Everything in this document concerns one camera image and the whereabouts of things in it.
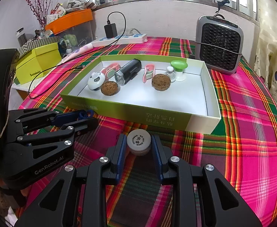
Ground white mushroom-shaped knob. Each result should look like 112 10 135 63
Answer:
164 67 177 83

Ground cream heart-print curtain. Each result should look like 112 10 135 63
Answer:
253 0 277 116

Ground green plush toy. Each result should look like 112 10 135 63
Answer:
63 33 77 50

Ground black bike light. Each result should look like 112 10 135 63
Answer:
114 59 142 86

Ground chevron patterned box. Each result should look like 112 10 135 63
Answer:
18 36 61 57

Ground white work gloves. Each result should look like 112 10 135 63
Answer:
66 0 94 10

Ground window with metal bars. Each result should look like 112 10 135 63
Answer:
91 0 259 24

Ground pink plaid tablecloth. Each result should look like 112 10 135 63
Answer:
8 36 277 227

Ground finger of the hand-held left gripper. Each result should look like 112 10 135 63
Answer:
8 108 94 133
15 117 99 147

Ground purple flower branches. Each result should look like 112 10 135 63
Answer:
21 0 51 32

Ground clear bin with orange lid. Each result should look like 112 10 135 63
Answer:
45 8 94 55

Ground green-topped white suction holder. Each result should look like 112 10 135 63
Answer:
170 60 188 81

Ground green cardboard box tray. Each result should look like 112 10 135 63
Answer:
60 54 222 135

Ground blue knitted toy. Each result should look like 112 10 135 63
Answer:
78 109 94 121

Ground white power strip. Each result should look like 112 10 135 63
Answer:
90 33 148 48

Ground small white jar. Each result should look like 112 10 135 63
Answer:
127 129 151 156

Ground brown walnut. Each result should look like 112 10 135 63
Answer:
101 81 119 96
151 74 171 91

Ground black charger plug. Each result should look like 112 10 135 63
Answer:
105 24 117 38

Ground black clip on windowsill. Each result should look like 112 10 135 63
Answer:
217 0 230 13

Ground black charging cable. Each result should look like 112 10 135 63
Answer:
28 11 127 100

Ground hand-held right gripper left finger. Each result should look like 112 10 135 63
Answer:
14 134 128 227

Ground grey fan heater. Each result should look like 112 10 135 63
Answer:
195 15 244 74

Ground yellow-green shoe box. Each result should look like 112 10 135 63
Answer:
15 42 61 85

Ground white panda gadget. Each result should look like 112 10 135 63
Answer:
88 72 106 91

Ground large pink clip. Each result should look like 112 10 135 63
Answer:
101 63 121 78

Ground small pink clip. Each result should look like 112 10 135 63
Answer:
142 64 156 84

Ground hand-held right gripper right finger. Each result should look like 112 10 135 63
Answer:
151 134 263 227

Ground dark glass jar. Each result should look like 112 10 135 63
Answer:
16 28 26 46

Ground paper cards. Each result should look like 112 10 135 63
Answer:
46 2 67 25

